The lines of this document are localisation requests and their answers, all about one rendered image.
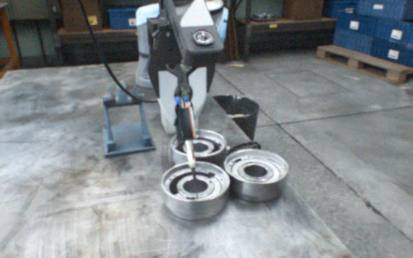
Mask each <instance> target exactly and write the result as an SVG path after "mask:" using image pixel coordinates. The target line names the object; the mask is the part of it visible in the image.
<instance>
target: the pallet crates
mask: <svg viewBox="0 0 413 258"><path fill-rule="evenodd" d="M346 11H352V13H349V12H346ZM337 12H338V15H337V22H336V31H335V36H334V40H333V44H332V45H329V46H318V49H317V53H316V58H318V59H320V60H325V61H327V62H329V63H333V64H336V65H339V66H342V67H344V68H346V69H352V70H354V71H357V72H360V73H362V74H368V75H369V76H371V77H374V78H379V79H381V80H385V81H387V82H389V83H394V84H396V85H399V84H403V83H404V80H405V77H411V78H413V0H358V7H357V10H342V11H337ZM330 53H333V54H335V55H338V56H340V57H344V58H346V59H349V60H348V63H344V62H341V61H339V60H335V59H331V58H330ZM364 64H367V65H369V66H374V67H375V68H380V69H384V70H387V73H386V75H383V74H380V73H375V72H371V71H369V70H367V69H363V66H364Z"/></svg>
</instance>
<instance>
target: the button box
mask: <svg viewBox="0 0 413 258"><path fill-rule="evenodd" d="M161 114H162V124H163V127H164V129H165V131H166V133H167V135H170V134H177V133H176V127H175V126H172V125H171V124H170V123H169V122H168V119H167V118H166V117H165V115H164V114H163V110H162V108H161ZM194 125H195V129H198V117H197V119H196V120H195V122H194Z"/></svg>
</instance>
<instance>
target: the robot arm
mask: <svg viewBox="0 0 413 258"><path fill-rule="evenodd" d="M227 16H228V10H227V9H226V8H225V7H224V8H223V2H222V1H221V0H159V3H158V4H154V5H147V6H144V7H141V8H139V9H138V10H137V11H136V19H137V24H136V25H137V38H138V46H139V62H138V68H137V71H136V84H137V85H138V86H142V87H145V88H153V90H154V91H155V93H156V96H157V98H158V101H159V104H160V106H161V108H162V110H163V114H164V115H165V117H166V118H167V119H168V122H169V123H170V124H171V125H172V126H176V123H177V119H178V116H177V114H176V110H175V108H176V103H177V102H176V99H175V97H174V91H175V90H176V88H177V86H178V85H180V84H182V83H183V81H184V75H183V71H182V68H181V65H180V64H186V66H191V69H190V70H189V71H188V72H187V75H186V76H187V84H188V85H189V87H190V95H189V96H188V98H189V101H190V107H192V116H193V120H194V122H195V120H196V119H197V117H198V115H199V114H200V112H201V110H202V107H203V105H204V103H205V101H206V99H207V93H209V90H210V87H211V85H212V79H213V77H214V75H215V64H216V63H219V62H220V60H221V53H222V51H223V48H224V45H223V42H224V38H225V34H226V21H227Z"/></svg>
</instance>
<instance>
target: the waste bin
mask: <svg viewBox="0 0 413 258"><path fill-rule="evenodd" d="M212 98H213V99H214V100H215V101H216V103H217V104H219V105H220V106H221V108H222V109H223V110H225V112H226V114H227V115H232V116H234V115H243V116H235V117H231V119H232V120H233V121H234V122H235V124H236V125H237V126H238V127H239V128H240V129H241V130H242V131H243V132H244V133H245V135H246V136H247V137H248V138H249V139H250V140H251V141H252V142H253V141H254V135H255V129H256V127H257V118H258V113H259V111H260V106H259V105H258V104H257V103H256V102H255V101H254V100H251V99H249V98H248V97H244V96H238V95H231V94H222V95H216V96H212Z"/></svg>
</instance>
